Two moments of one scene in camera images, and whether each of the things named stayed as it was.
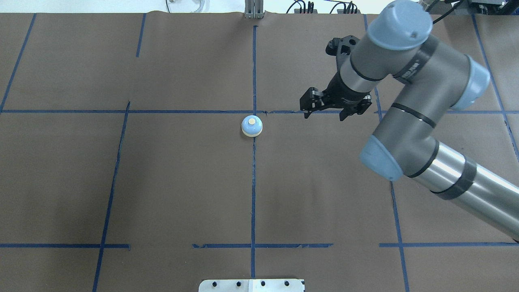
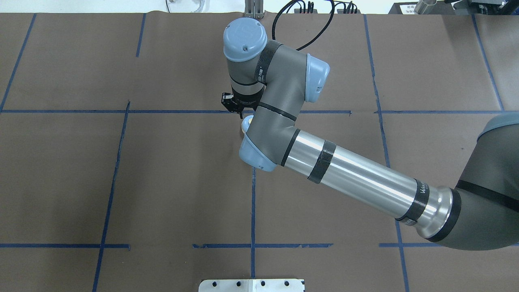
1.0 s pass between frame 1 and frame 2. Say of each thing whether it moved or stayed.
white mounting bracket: stayed
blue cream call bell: stayed
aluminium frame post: stayed
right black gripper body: moved
